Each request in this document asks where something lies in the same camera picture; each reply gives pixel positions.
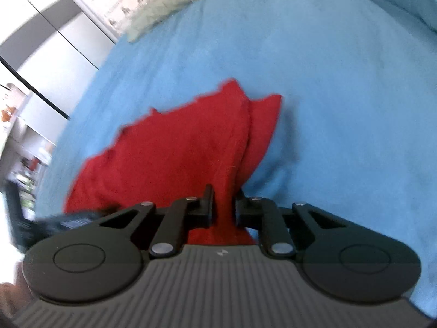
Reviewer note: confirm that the blue bed sheet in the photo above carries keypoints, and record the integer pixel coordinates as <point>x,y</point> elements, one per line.
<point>357,131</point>

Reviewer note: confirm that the red knit sweater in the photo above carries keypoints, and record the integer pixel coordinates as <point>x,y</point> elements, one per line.
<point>218,140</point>

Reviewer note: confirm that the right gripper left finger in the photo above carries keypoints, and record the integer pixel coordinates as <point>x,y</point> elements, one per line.
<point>183,215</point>

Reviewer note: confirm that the white shelf unit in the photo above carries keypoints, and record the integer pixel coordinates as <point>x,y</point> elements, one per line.
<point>25,154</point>

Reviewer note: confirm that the white wardrobe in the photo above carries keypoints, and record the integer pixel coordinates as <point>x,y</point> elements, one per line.
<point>54,46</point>

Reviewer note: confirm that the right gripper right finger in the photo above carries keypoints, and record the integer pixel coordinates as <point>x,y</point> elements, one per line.
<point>263,215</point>

